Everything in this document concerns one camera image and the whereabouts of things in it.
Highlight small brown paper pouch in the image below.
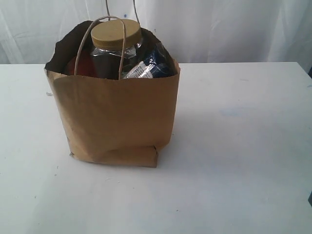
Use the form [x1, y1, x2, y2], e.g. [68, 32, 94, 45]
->
[64, 48, 97, 78]

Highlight clear nut jar gold lid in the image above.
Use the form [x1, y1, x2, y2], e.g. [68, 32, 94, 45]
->
[91, 19, 146, 80]

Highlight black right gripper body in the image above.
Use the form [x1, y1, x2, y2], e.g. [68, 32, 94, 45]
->
[308, 192, 312, 207]

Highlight white backdrop curtain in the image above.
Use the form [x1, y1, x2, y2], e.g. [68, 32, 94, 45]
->
[0, 0, 312, 72]

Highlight dark blue pasta packet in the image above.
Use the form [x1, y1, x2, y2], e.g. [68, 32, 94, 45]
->
[122, 42, 174, 79]

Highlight large brown paper bag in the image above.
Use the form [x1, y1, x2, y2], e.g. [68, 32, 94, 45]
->
[45, 20, 180, 168]

